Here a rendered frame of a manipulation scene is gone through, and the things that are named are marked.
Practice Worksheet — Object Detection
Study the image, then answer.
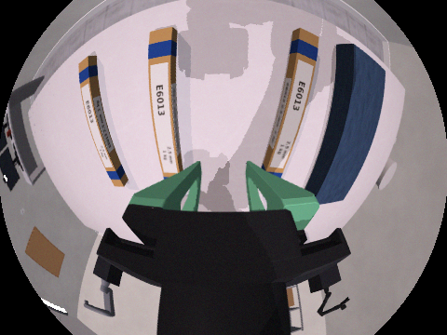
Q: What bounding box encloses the tan box with white label and blue band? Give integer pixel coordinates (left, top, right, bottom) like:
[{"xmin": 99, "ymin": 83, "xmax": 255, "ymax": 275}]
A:
[{"xmin": 262, "ymin": 28, "xmax": 319, "ymax": 178}]

